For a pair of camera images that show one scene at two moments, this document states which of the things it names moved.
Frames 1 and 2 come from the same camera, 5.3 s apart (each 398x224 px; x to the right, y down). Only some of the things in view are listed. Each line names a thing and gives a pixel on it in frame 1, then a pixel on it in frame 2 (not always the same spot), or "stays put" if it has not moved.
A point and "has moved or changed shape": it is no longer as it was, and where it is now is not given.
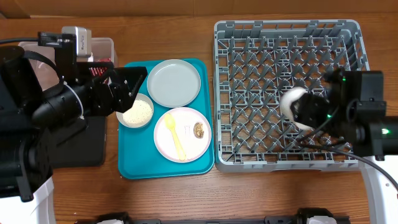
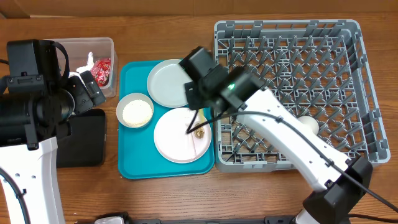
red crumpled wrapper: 97,71 stays put
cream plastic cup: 286,101 has moved or changed shape
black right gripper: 308,106 to 194,102
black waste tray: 81,144 stays put
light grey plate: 173,83 stays put
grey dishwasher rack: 256,62 stays put
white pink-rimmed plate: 193,129 stays put
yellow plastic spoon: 170,121 to 201,116
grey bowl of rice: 139,114 stays put
